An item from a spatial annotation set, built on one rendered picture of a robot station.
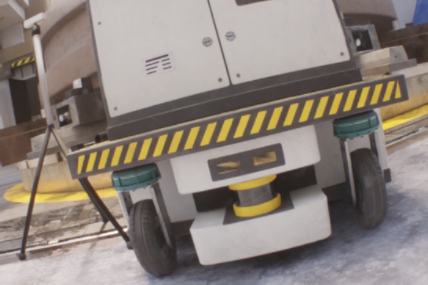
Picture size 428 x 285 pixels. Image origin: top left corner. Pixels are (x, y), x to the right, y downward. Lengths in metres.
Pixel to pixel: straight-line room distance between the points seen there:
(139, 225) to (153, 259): 0.08
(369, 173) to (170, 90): 0.44
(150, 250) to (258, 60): 0.44
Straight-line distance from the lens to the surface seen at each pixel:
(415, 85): 2.78
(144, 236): 0.75
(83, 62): 3.13
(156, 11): 0.80
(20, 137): 3.79
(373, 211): 0.74
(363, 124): 0.73
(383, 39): 3.69
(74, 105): 2.73
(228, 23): 0.76
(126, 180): 0.76
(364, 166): 0.73
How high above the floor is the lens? 0.34
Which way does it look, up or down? 4 degrees down
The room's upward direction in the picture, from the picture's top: 14 degrees counter-clockwise
